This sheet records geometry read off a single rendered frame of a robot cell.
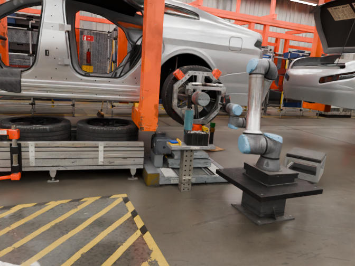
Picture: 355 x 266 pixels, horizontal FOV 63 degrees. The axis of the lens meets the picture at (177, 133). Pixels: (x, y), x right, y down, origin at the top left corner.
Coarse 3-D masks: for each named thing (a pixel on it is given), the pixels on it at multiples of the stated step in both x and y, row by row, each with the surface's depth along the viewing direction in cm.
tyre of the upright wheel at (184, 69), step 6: (186, 66) 307; (192, 66) 302; (198, 66) 304; (168, 78) 313; (174, 78) 299; (168, 84) 301; (162, 90) 318; (168, 90) 300; (162, 96) 316; (168, 96) 301; (162, 102) 322; (168, 102) 303; (168, 108) 305; (168, 114) 322; (174, 114) 307; (180, 120) 311; (210, 120) 321
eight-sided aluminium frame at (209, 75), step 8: (192, 72) 294; (200, 72) 297; (208, 72) 299; (184, 80) 294; (176, 88) 293; (176, 96) 295; (176, 104) 297; (216, 104) 316; (176, 112) 304; (216, 112) 312; (200, 120) 308; (208, 120) 311
